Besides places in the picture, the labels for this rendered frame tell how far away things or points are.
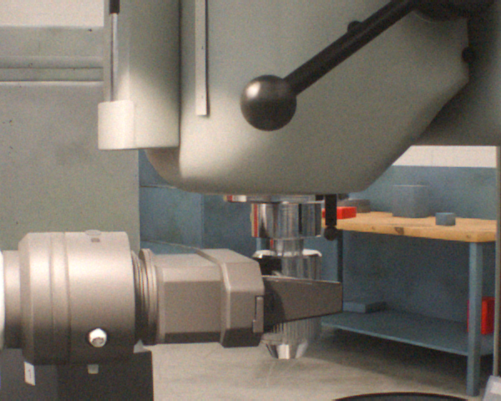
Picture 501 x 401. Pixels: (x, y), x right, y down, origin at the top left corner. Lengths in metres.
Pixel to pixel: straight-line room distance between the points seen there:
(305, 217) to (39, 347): 0.19
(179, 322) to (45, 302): 0.09
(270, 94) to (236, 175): 0.11
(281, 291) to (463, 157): 5.95
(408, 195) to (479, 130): 5.81
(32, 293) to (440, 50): 0.30
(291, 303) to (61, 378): 0.42
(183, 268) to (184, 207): 7.53
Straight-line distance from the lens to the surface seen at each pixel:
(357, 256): 7.46
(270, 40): 0.60
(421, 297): 6.96
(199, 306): 0.65
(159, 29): 0.64
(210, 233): 7.97
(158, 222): 8.59
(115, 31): 0.64
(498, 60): 0.69
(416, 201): 6.48
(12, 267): 0.66
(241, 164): 0.62
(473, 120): 0.70
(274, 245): 0.70
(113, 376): 1.08
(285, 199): 0.66
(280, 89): 0.53
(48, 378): 1.06
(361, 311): 6.87
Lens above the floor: 1.34
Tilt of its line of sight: 3 degrees down
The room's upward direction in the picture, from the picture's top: 1 degrees counter-clockwise
